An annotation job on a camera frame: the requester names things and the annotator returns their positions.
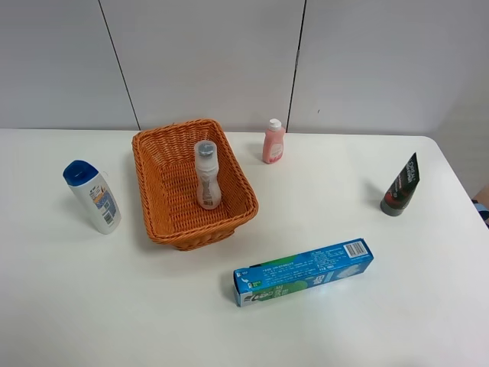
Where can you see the black cosmetic tube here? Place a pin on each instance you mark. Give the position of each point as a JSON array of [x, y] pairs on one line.
[[401, 191]]

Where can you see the pink lotion bottle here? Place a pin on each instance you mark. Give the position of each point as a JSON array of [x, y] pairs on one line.
[[273, 142]]

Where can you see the blue toothpaste box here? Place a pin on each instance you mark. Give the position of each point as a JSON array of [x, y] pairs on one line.
[[283, 276]]

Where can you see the white blue-capped shampoo bottle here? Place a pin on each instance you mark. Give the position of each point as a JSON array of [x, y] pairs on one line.
[[93, 192]]

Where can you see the clear plastic bottle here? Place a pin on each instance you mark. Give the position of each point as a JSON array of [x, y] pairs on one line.
[[208, 192]]

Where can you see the orange wicker basket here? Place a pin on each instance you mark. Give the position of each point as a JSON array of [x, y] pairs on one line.
[[164, 160]]

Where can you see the patterned object at edge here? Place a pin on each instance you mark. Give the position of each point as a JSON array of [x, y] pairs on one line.
[[482, 210]]

